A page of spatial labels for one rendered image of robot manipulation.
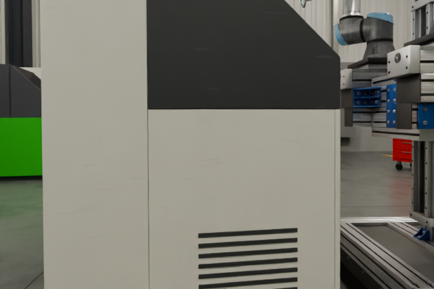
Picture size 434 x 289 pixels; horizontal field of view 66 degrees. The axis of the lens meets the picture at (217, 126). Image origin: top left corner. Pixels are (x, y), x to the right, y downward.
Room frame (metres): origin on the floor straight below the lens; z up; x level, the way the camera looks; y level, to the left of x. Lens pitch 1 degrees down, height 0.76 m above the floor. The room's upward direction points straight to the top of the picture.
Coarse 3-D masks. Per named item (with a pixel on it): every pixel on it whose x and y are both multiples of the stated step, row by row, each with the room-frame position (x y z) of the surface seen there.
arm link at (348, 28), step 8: (344, 0) 1.72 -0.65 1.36; (352, 0) 1.69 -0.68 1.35; (344, 8) 1.71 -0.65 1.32; (352, 8) 1.69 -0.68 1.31; (344, 16) 1.69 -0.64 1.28; (352, 16) 1.67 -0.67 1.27; (360, 16) 1.68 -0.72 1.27; (344, 24) 1.69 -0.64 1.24; (352, 24) 1.67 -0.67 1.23; (336, 32) 1.72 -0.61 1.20; (344, 32) 1.69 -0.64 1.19; (352, 32) 1.67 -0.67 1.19; (344, 40) 1.71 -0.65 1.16; (352, 40) 1.69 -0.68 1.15; (360, 40) 1.67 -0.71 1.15
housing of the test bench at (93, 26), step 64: (64, 0) 0.91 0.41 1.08; (128, 0) 0.93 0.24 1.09; (64, 64) 0.91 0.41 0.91; (128, 64) 0.93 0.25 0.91; (64, 128) 0.91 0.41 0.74; (128, 128) 0.93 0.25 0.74; (64, 192) 0.91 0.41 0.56; (128, 192) 0.93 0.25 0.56; (64, 256) 0.91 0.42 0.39; (128, 256) 0.93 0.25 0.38
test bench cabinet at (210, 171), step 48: (192, 144) 0.96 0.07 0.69; (240, 144) 0.98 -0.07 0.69; (288, 144) 1.00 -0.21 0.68; (336, 144) 1.03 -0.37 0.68; (192, 192) 0.96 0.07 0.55; (240, 192) 0.98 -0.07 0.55; (288, 192) 1.00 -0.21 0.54; (336, 192) 1.03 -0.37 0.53; (192, 240) 0.96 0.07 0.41; (240, 240) 0.98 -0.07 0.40; (288, 240) 1.00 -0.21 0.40; (336, 240) 1.03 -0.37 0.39; (192, 288) 0.96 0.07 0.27; (240, 288) 0.98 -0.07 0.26; (288, 288) 1.00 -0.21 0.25; (336, 288) 1.03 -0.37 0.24
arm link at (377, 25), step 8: (368, 16) 1.62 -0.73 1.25; (376, 16) 1.59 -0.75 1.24; (384, 16) 1.57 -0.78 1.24; (392, 16) 1.59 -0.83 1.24; (360, 24) 1.64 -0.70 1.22; (368, 24) 1.61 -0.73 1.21; (376, 24) 1.59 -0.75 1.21; (384, 24) 1.57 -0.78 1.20; (392, 24) 1.59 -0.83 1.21; (360, 32) 1.64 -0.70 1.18; (368, 32) 1.62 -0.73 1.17; (376, 32) 1.59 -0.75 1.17; (384, 32) 1.57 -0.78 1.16; (392, 32) 1.59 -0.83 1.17; (368, 40) 1.62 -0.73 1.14
